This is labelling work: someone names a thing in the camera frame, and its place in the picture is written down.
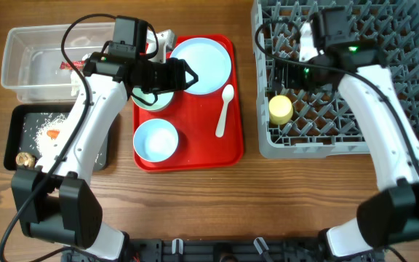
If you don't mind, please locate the yellow plastic cup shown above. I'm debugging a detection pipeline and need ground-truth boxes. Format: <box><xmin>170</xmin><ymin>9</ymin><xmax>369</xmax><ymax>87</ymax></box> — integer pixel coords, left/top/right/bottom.
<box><xmin>268</xmin><ymin>95</ymin><xmax>294</xmax><ymax>125</ymax></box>

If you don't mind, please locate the white plastic spoon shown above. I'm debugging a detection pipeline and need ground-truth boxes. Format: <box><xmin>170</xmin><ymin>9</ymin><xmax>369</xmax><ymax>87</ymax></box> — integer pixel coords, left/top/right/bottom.
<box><xmin>215</xmin><ymin>84</ymin><xmax>235</xmax><ymax>138</ymax></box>

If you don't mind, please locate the light blue plate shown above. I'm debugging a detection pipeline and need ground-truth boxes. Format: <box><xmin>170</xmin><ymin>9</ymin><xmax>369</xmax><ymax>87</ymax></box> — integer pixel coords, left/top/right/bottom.
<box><xmin>170</xmin><ymin>37</ymin><xmax>232</xmax><ymax>95</ymax></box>

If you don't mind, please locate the orange carrot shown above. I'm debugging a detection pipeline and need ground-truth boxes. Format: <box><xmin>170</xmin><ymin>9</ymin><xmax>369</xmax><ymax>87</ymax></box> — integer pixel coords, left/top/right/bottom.
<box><xmin>47</xmin><ymin>130</ymin><xmax>60</xmax><ymax>140</ymax></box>

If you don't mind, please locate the large white napkin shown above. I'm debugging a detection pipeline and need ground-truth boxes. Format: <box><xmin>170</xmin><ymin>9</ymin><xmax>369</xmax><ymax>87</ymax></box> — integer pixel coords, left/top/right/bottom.
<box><xmin>71</xmin><ymin>71</ymin><xmax>83</xmax><ymax>97</ymax></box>

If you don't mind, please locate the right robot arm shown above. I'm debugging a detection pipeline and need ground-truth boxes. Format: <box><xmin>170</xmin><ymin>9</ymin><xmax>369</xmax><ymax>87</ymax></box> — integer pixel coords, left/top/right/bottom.
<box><xmin>251</xmin><ymin>1</ymin><xmax>419</xmax><ymax>261</ymax></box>

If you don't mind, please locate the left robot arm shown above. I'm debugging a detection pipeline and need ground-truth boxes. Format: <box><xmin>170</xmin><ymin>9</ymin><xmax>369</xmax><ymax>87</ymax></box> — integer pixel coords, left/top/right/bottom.
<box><xmin>11</xmin><ymin>16</ymin><xmax>191</xmax><ymax>261</ymax></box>

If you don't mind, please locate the light blue rice bowl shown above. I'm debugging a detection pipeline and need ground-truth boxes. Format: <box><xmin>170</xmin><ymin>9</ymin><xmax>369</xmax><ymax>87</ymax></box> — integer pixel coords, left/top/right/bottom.
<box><xmin>133</xmin><ymin>119</ymin><xmax>179</xmax><ymax>163</ymax></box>

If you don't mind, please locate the red snack wrapper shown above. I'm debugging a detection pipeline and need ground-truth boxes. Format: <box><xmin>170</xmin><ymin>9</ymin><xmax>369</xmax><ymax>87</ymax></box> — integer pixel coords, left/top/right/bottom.
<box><xmin>60</xmin><ymin>60</ymin><xmax>85</xmax><ymax>71</ymax></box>

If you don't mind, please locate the red plastic tray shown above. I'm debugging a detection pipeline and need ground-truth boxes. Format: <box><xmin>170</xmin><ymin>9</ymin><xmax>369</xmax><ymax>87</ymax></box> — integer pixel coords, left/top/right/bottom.
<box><xmin>133</xmin><ymin>34</ymin><xmax>244</xmax><ymax>172</ymax></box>

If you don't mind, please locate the white rice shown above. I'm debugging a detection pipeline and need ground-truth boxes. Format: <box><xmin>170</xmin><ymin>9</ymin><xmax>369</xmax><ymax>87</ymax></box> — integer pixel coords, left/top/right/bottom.
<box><xmin>22</xmin><ymin>112</ymin><xmax>101</xmax><ymax>164</ymax></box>

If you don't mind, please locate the brown food scrap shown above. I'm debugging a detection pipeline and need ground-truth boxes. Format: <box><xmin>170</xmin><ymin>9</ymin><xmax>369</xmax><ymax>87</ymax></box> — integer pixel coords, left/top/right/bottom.
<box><xmin>15</xmin><ymin>152</ymin><xmax>36</xmax><ymax>168</ymax></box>

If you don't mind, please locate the black food waste tray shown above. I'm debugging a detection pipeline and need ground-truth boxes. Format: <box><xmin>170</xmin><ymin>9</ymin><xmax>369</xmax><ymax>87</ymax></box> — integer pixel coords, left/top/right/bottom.
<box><xmin>3</xmin><ymin>103</ymin><xmax>111</xmax><ymax>172</ymax></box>

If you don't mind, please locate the clear plastic bin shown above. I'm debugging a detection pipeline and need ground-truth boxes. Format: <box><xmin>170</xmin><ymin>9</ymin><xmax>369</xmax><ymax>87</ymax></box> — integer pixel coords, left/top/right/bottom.
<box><xmin>1</xmin><ymin>23</ymin><xmax>114</xmax><ymax>103</ymax></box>

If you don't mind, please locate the grey dishwasher rack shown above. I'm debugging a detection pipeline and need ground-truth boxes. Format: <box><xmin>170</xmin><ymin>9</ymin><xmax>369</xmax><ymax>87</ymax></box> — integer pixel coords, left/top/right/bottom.
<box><xmin>251</xmin><ymin>0</ymin><xmax>419</xmax><ymax>159</ymax></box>

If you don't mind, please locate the mint green bowl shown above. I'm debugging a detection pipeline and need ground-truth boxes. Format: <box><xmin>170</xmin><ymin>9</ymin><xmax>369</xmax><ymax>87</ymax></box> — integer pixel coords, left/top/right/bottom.
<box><xmin>132</xmin><ymin>88</ymin><xmax>174</xmax><ymax>112</ymax></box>

